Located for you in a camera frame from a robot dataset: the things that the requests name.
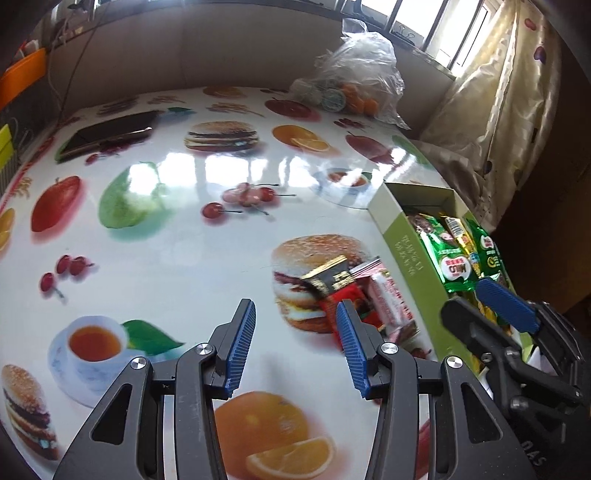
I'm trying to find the long gold snack bar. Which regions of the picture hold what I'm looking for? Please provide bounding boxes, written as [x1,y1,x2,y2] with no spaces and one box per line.
[438,215,483,282]

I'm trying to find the window with metal bars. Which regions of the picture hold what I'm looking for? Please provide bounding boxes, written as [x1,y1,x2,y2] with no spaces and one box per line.
[355,0,504,80]

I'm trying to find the green foil snack packet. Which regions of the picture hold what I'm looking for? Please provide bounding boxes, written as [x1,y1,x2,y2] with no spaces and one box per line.
[466,219,514,288]

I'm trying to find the green cardboard box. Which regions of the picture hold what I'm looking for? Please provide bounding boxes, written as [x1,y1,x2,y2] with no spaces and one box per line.
[368,182,555,384]

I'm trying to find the black cable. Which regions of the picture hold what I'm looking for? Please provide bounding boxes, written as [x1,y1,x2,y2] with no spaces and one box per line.
[46,0,101,121]

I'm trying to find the dark brown snack packet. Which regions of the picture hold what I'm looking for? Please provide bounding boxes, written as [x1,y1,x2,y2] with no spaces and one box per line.
[301,255,356,296]

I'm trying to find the dark smartphone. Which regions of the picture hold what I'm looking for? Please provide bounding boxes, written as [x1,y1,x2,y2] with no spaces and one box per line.
[60,110,154,158]

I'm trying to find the cream patterned curtain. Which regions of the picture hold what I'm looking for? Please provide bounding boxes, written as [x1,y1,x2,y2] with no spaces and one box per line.
[418,0,568,232]

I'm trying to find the orange box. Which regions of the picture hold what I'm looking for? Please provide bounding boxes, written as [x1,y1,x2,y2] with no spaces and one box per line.
[0,47,48,110]

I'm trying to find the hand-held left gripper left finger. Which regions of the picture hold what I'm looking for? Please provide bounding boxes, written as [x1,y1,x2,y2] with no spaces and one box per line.
[53,298,257,480]

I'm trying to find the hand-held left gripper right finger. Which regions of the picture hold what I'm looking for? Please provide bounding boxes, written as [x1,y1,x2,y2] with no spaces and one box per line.
[335,299,539,480]

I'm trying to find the white snack packet red stripe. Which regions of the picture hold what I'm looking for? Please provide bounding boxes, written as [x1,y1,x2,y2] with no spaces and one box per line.
[353,258,389,283]

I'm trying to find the green chocolate snack packet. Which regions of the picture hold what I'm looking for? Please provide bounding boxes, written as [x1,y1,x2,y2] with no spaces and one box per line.
[406,213,481,292]

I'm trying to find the clear plastic bag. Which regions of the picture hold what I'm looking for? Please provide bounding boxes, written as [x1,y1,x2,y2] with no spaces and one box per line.
[288,18,411,131]

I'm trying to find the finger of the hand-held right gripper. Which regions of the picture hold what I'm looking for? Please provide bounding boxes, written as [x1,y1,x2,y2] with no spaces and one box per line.
[440,298,583,403]
[475,278,585,393]

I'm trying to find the white and pink snack packet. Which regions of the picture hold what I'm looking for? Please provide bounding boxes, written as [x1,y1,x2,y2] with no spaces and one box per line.
[369,272,419,341]

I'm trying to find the yellow-green box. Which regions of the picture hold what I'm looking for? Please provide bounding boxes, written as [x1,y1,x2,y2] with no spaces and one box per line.
[0,124,14,168]

